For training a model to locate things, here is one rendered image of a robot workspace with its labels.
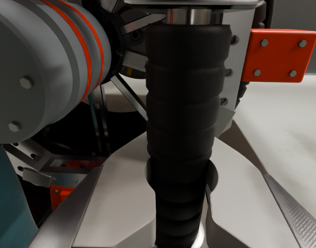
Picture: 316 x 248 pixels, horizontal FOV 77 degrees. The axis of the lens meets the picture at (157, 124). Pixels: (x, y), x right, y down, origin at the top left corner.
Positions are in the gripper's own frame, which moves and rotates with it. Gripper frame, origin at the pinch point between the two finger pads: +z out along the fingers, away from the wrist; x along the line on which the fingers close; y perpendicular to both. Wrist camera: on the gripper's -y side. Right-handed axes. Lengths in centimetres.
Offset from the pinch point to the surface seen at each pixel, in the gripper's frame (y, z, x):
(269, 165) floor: 83, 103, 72
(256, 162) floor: 83, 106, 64
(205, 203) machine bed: 75, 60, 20
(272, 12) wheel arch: -9, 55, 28
